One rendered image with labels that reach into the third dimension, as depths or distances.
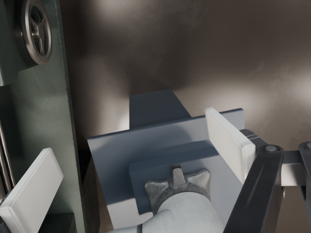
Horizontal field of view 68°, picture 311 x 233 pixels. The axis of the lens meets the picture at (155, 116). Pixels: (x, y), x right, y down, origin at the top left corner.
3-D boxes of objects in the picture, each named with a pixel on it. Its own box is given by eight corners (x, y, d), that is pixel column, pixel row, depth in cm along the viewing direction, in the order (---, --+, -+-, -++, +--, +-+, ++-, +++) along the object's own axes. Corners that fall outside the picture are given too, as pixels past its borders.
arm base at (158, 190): (208, 155, 61) (214, 166, 56) (213, 218, 69) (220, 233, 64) (140, 168, 61) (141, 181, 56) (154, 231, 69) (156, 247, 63)
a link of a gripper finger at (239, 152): (242, 147, 12) (256, 144, 12) (203, 108, 19) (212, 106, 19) (247, 191, 13) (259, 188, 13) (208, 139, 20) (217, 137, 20)
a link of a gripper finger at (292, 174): (274, 173, 11) (332, 157, 11) (231, 131, 16) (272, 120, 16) (275, 197, 12) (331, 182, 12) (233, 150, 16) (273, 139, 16)
